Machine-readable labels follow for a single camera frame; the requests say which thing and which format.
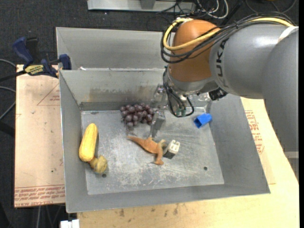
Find yellow toy corn cob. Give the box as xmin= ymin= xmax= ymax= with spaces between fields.
xmin=78 ymin=123 xmax=99 ymax=162

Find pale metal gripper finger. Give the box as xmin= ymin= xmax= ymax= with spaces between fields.
xmin=149 ymin=110 xmax=166 ymax=138
xmin=151 ymin=85 xmax=168 ymax=110

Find brown cardboard board red print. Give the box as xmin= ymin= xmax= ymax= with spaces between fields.
xmin=14 ymin=64 xmax=277 ymax=209

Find grey metal bin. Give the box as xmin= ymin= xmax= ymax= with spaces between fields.
xmin=56 ymin=27 xmax=271 ymax=213

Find blue plastic cap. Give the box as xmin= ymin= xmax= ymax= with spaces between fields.
xmin=193 ymin=113 xmax=213 ymax=129

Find orange toy dinosaur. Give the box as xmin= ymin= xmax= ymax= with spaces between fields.
xmin=126 ymin=135 xmax=168 ymax=166

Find black cylinder on white bracket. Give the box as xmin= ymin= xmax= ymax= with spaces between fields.
xmin=197 ymin=87 xmax=228 ymax=115

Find white and black square connector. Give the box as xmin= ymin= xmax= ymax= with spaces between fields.
xmin=163 ymin=139 xmax=181 ymax=160

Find purple toy grape bunch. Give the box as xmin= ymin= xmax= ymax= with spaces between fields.
xmin=119 ymin=102 xmax=155 ymax=128

